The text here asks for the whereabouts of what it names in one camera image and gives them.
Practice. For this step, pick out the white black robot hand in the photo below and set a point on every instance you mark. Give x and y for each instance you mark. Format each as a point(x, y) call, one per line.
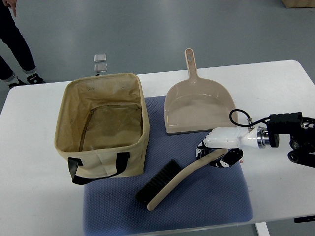
point(231, 138)

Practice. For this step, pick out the beige hand brush black bristles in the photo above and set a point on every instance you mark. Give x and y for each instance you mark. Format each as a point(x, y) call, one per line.
point(161, 184)

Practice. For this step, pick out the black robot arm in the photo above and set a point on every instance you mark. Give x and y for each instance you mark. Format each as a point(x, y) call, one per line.
point(300, 129)

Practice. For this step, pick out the beige plastic dustpan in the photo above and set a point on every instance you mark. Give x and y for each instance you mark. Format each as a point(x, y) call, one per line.
point(196, 104)

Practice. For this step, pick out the wooden box corner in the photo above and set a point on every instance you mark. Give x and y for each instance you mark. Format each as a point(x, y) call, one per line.
point(299, 3)

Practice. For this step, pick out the lower metal floor plate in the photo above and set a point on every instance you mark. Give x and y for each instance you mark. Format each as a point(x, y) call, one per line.
point(100, 67)

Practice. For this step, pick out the metal floor plate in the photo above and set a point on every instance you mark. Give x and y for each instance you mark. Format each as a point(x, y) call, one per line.
point(100, 57)
point(100, 67)

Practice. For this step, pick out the upper metal floor plate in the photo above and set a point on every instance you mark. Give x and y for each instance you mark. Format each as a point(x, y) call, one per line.
point(100, 57)

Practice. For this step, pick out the yellow fabric bag black handle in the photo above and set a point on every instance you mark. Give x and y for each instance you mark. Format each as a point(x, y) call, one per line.
point(103, 127)

